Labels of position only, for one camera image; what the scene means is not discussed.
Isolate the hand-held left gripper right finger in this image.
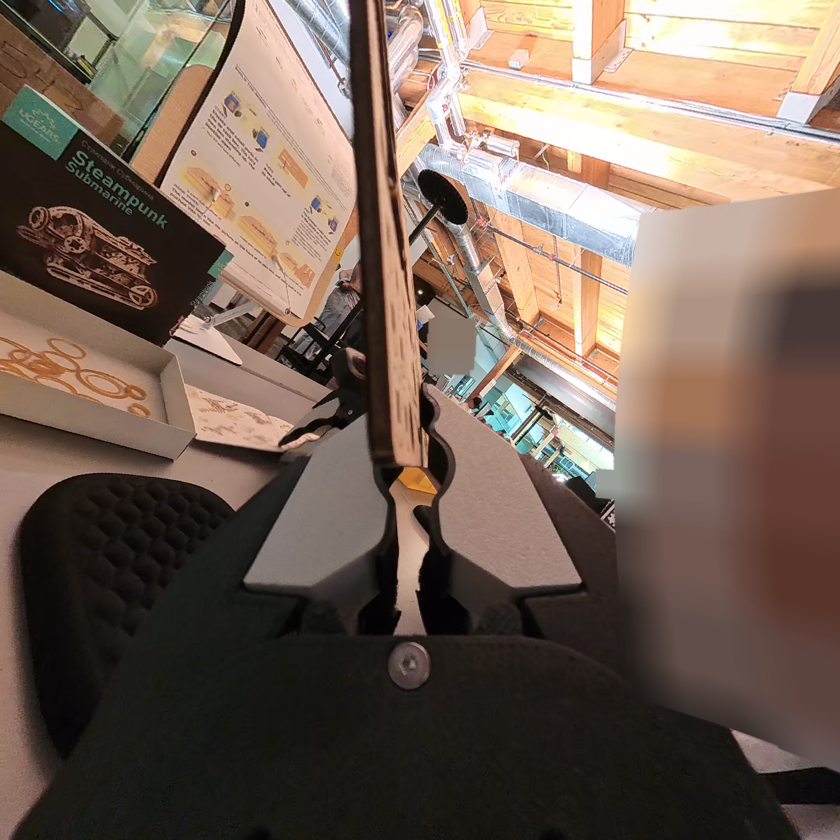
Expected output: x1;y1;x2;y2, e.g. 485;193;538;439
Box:
416;386;585;605

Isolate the white document stand base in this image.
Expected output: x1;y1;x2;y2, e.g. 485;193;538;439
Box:
171;302;258;367

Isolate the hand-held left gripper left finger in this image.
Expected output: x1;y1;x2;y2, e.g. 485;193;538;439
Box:
243;416;401;605

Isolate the printed parts sheet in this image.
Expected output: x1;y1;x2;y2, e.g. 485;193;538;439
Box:
184;384;296;452

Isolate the large silver air duct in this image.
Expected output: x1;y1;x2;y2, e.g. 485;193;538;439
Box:
400;143;657;267

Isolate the glass display case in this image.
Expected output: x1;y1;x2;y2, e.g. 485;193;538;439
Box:
0;0;237;165

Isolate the black toothed disc on rod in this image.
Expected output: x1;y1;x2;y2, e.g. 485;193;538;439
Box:
408;168;471;245

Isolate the laser-cut wooden parts sheet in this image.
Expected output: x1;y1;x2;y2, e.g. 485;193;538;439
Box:
346;0;432;471

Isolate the black spring clamp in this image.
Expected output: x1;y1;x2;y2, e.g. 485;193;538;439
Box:
279;348;370;450

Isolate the open instruction booklet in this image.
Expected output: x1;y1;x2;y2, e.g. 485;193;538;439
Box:
159;0;359;327

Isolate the white shallow cardboard tray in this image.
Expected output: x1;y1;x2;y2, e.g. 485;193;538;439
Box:
0;269;198;462

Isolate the brown backing board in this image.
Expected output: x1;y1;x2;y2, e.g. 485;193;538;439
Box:
130;62;228;188

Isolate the slim spiral air duct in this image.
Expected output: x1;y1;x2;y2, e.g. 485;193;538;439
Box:
446;222;521;343

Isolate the dark model kit box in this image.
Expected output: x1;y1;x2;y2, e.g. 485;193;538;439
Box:
0;85;228;347

